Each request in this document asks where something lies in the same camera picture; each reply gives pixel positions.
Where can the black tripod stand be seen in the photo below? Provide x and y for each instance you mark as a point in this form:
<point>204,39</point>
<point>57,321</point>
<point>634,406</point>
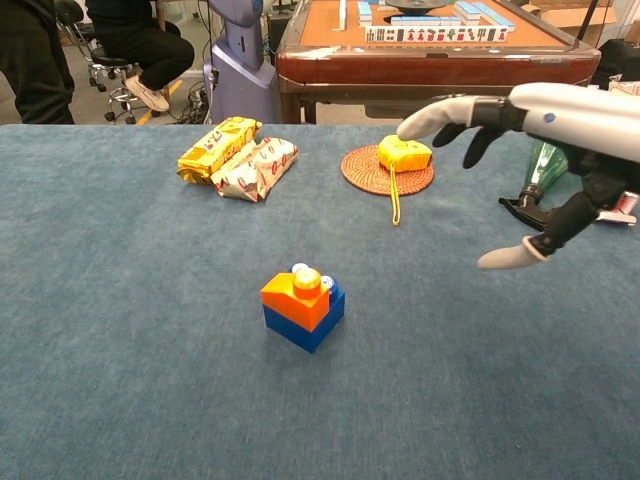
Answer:
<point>589,20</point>

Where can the black office chair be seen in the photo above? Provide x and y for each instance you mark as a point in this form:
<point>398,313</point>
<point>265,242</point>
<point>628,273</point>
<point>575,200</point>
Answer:
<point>70,12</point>

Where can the green spray bottle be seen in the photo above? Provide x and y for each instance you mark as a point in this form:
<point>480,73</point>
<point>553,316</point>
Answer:
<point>545,170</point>

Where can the face-up mahjong tile row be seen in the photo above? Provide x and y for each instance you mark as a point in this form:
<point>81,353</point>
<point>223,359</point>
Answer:
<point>435,34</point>

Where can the dark round dish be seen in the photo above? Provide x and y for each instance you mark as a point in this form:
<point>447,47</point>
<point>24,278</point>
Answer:
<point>417,5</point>

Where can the orange toy block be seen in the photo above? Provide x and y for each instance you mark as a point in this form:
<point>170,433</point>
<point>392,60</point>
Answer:
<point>295,307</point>

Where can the blue-backed mahjong tile row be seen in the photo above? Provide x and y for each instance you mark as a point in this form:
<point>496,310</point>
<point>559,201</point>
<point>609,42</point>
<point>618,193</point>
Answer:
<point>365,12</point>
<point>425,20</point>
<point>485,15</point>

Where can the cardboard box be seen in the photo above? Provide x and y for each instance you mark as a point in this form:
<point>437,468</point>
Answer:
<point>565,17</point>

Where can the yellow tape measure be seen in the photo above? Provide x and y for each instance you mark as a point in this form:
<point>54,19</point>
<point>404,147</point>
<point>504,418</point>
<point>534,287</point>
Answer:
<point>405,157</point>

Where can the white red snack packet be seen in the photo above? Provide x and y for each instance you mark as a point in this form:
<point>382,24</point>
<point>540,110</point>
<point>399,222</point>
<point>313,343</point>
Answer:
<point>260,167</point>

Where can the seated person in black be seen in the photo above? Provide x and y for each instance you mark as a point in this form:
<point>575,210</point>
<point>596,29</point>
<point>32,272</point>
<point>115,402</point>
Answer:
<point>145,45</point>

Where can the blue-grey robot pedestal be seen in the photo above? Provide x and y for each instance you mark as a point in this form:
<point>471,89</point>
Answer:
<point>240,85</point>

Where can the blue felt table cover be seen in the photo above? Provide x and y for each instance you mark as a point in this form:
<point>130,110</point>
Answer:
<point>150,350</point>

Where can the standing person black trousers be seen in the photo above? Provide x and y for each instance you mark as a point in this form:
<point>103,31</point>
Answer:
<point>35,60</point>

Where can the blue toy block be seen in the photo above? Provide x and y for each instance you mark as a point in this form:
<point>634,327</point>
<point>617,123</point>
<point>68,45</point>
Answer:
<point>305,337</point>

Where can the black chrome stool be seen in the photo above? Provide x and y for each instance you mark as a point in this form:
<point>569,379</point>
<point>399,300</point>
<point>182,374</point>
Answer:
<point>107,61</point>

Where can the black bag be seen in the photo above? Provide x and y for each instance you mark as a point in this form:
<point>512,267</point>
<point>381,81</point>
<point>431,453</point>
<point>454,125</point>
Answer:
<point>617,62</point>

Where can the round woven coaster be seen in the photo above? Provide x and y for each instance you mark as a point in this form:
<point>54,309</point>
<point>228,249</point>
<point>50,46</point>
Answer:
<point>365,177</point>

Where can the brown mahjong table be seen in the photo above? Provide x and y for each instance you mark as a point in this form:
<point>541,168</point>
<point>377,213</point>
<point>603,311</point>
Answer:
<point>425,70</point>

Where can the yellow snack packet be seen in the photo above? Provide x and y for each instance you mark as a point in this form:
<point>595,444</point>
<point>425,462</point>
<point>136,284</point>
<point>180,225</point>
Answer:
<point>215,147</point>

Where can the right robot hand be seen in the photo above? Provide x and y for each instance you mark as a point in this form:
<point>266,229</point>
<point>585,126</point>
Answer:
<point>575,120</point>

